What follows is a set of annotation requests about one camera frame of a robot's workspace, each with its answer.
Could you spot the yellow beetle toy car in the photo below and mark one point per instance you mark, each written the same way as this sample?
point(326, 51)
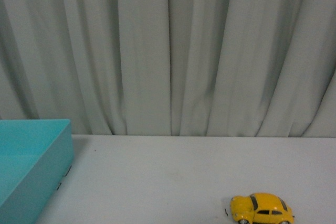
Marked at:
point(260, 208)

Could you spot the grey pleated curtain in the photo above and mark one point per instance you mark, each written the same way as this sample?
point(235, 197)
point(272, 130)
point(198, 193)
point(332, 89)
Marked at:
point(171, 67)

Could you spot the turquoise plastic storage box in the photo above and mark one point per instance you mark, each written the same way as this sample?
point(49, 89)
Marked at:
point(35, 156)

